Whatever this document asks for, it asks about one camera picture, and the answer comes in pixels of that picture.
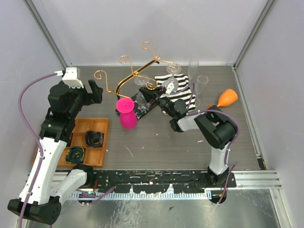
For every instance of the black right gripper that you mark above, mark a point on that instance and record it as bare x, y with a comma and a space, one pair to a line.
150, 93

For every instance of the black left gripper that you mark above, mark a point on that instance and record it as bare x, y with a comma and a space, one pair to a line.
96, 97

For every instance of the clear stemmed wine glass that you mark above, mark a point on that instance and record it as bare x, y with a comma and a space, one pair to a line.
142, 80

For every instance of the pink plastic wine glass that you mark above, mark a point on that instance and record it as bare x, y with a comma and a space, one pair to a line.
128, 118

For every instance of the gold wine glass rack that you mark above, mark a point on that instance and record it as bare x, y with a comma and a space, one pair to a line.
152, 84

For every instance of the orange plastic wine glass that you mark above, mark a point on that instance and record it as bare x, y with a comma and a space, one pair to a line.
227, 98

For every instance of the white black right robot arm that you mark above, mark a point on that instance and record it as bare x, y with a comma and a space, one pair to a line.
218, 128

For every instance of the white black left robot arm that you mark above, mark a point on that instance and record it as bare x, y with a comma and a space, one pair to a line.
39, 201

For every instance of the black white striped cloth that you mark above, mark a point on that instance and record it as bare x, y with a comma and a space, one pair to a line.
183, 92

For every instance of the blue floral rolled tie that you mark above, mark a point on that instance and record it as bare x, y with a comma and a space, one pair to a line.
94, 139

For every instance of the tall clear champagne flute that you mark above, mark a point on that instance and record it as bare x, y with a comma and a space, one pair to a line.
192, 68

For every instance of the orange wooden compartment tray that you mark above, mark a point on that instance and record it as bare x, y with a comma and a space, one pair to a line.
93, 156

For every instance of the yellow blue rolled tie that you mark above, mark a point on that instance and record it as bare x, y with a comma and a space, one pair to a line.
75, 155

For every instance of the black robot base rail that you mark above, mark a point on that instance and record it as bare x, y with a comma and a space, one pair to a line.
153, 181

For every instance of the white slotted cable duct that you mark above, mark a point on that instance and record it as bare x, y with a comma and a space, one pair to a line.
170, 195

